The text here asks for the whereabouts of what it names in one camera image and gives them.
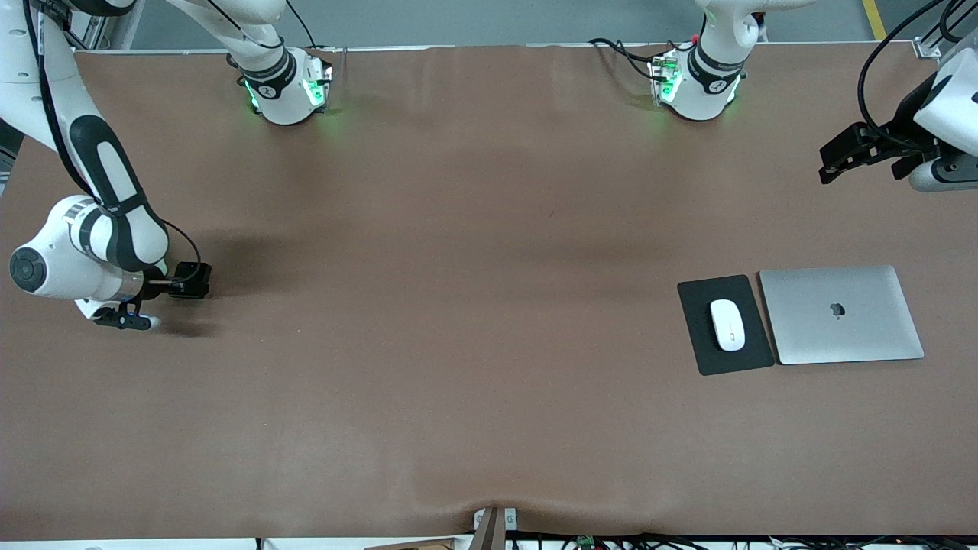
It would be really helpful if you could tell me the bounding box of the black flip phone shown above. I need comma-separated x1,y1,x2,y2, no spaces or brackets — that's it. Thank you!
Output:
177,262,212,299

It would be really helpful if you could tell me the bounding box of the white computer mouse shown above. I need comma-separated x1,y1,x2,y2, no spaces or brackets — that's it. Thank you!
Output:
710,299,746,352

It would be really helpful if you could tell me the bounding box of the dark grey mouse pad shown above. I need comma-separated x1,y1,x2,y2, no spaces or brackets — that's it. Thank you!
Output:
677,274,776,377

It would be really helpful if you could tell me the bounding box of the silver closed laptop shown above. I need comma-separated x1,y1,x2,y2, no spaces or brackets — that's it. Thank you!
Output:
759,264,925,366

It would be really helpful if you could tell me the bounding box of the large table cover sheet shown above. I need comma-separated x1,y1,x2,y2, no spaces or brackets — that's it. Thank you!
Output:
0,42,978,540

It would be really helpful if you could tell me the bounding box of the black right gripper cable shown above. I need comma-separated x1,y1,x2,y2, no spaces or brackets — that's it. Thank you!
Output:
23,0,204,290

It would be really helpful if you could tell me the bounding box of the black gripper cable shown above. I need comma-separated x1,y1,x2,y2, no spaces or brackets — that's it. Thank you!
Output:
857,0,937,142
23,0,204,290

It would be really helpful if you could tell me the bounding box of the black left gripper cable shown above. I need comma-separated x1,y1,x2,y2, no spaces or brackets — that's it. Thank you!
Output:
857,0,937,142

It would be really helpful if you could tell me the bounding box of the aluminium frame extrusion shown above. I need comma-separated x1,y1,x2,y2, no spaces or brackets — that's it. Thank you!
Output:
913,0,978,60
46,0,140,54

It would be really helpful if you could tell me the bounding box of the black hanging cable loop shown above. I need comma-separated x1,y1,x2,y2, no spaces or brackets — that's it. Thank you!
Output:
940,0,978,44

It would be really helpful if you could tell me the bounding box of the black left arm base cable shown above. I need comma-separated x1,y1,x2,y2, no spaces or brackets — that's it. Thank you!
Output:
588,37,675,82

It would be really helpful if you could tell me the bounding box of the black arm base cable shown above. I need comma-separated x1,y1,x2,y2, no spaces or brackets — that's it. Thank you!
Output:
284,0,322,53
588,37,675,82

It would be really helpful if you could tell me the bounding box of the black right arm base cable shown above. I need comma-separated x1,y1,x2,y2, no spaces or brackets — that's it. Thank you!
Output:
284,0,322,53

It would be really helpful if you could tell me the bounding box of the grey metal clamp bracket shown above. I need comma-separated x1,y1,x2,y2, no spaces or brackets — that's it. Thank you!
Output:
472,507,519,534

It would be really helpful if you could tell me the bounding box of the brown mount post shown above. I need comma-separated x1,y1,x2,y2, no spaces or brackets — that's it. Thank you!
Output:
475,510,507,550

